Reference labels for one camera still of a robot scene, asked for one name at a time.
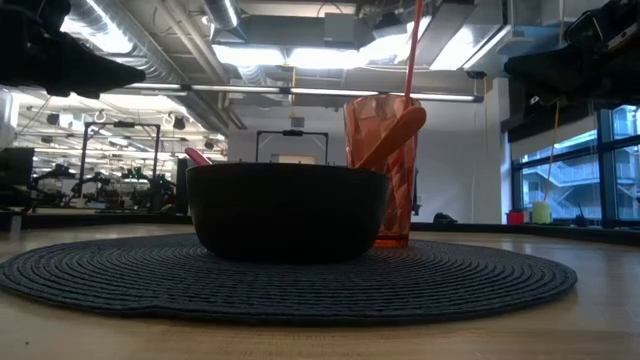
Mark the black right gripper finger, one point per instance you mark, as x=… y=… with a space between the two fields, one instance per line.
x=550 y=70

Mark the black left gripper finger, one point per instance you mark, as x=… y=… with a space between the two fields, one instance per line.
x=85 y=70

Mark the orange translucent cup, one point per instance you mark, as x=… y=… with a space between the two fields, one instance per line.
x=370 y=125

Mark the black bowl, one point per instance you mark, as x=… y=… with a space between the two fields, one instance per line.
x=285 y=210

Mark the black monitor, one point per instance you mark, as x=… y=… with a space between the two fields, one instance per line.
x=17 y=172

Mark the black background robot station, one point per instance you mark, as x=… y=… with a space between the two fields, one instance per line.
x=150 y=192

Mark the yellow-green cup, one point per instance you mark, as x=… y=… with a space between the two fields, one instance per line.
x=541 y=214

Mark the red container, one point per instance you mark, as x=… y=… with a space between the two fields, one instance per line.
x=515 y=218

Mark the small black background object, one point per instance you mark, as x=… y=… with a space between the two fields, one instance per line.
x=444 y=219

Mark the long ceiling light strip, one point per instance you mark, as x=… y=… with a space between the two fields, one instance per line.
x=325 y=91

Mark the dark round woven placemat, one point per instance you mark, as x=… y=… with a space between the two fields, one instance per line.
x=300 y=290

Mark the silver round ceiling duct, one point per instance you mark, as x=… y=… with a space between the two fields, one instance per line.
x=150 y=50

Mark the black window frame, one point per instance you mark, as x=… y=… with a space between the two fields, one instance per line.
x=605 y=165

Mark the black background frame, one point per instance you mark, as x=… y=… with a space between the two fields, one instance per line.
x=292 y=133

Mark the rectangular ceiling duct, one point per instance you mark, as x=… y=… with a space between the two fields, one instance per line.
x=300 y=30

